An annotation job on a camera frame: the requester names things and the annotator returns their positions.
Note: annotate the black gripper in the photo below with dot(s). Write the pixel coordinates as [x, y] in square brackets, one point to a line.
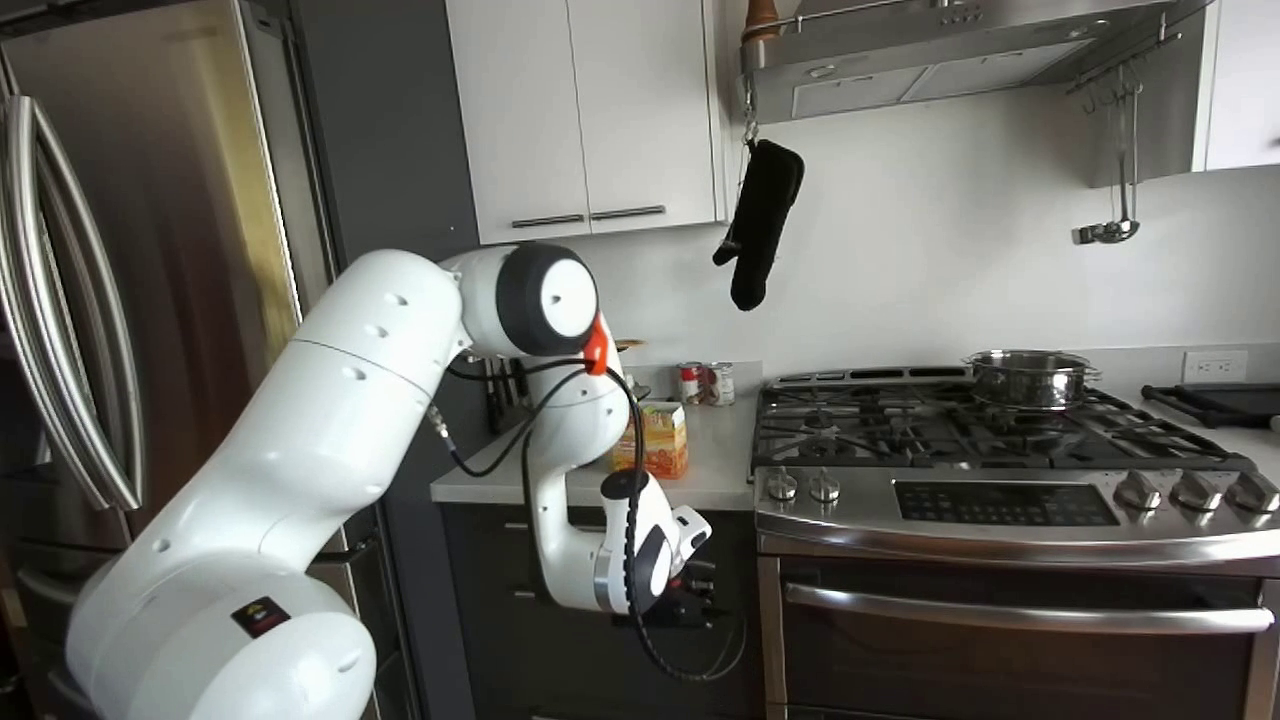
[695, 597]

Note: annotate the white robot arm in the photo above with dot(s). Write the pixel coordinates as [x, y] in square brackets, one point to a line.
[215, 614]

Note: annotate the orange yellow box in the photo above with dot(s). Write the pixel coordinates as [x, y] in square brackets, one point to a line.
[665, 442]

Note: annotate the dark lower cabinet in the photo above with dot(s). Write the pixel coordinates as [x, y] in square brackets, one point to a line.
[541, 663]

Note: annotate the small spice jar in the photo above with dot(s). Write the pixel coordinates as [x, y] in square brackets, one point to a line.
[723, 383]
[690, 383]

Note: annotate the stainless steel gas stove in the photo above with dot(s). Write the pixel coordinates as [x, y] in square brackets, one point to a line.
[929, 553]

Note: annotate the steel pot on stove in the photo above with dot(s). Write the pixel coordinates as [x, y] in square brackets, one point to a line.
[1029, 379]

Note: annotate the black oven mitt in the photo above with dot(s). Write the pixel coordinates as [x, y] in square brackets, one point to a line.
[764, 197]

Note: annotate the white upper cabinets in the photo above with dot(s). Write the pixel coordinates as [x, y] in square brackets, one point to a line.
[585, 116]

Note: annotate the stainless steel range hood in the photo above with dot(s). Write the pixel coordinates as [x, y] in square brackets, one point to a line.
[872, 55]

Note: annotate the hanging metal ladle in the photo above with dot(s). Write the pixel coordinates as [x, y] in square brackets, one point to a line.
[1117, 165]

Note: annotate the stainless steel refrigerator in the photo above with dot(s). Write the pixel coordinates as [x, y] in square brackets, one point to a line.
[160, 241]

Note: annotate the white wall outlet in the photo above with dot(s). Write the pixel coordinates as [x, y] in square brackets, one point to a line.
[1216, 367]

